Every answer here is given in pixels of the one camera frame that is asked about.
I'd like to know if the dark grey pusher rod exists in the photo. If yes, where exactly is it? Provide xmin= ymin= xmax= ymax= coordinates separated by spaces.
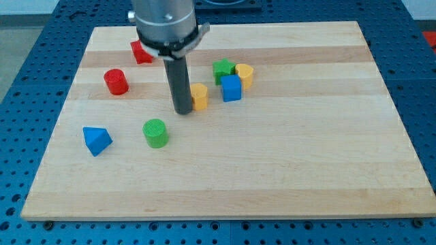
xmin=164 ymin=57 xmax=193 ymax=115

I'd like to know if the blue cube block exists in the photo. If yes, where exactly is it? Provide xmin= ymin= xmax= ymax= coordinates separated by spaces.
xmin=221 ymin=75 xmax=242 ymax=102

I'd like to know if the yellow heart block rear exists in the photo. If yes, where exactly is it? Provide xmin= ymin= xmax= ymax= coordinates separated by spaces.
xmin=235 ymin=63 xmax=254 ymax=91

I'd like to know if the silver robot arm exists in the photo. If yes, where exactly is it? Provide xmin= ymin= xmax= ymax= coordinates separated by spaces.
xmin=128 ymin=0 xmax=211 ymax=61

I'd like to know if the green star block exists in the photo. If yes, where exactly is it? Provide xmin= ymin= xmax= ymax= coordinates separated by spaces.
xmin=213 ymin=59 xmax=236 ymax=86

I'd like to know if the wooden board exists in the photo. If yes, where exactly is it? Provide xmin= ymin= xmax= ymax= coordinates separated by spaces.
xmin=21 ymin=21 xmax=435 ymax=221

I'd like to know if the green cylinder block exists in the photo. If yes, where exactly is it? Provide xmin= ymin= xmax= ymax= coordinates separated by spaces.
xmin=142 ymin=118 xmax=169 ymax=148

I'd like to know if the yellow heart block front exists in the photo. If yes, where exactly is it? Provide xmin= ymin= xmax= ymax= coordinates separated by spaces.
xmin=191 ymin=83 xmax=208 ymax=111

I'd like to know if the red cylinder block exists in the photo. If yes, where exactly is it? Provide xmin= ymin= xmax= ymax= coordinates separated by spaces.
xmin=104 ymin=69 xmax=129 ymax=95

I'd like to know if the blue triangle block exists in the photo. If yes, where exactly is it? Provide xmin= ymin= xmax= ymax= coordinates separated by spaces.
xmin=82 ymin=127 xmax=112 ymax=157

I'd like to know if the red star block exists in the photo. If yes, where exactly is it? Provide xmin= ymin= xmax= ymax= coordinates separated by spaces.
xmin=130 ymin=39 xmax=154 ymax=65

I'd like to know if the yellow heart block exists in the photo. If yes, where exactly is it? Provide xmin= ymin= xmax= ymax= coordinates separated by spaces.
xmin=235 ymin=63 xmax=254 ymax=91
xmin=191 ymin=83 xmax=208 ymax=111

